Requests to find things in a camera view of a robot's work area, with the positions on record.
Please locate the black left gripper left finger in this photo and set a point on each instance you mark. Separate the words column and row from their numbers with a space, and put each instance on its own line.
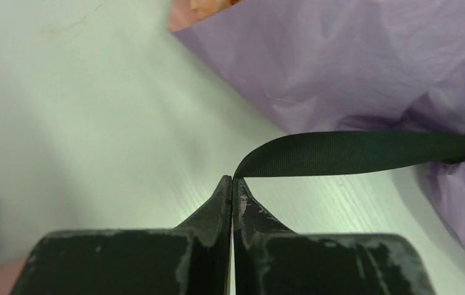
column 191, row 258

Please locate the purple wrapping paper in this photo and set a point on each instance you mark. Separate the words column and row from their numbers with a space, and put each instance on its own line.
column 333, row 66

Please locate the pink and yellow flower bouquet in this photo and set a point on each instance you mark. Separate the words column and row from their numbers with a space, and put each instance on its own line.
column 185, row 13

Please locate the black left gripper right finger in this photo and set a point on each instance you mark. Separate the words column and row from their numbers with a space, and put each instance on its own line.
column 272, row 259

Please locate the black ribbon gold lettering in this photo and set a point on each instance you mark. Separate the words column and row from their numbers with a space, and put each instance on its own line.
column 349, row 153

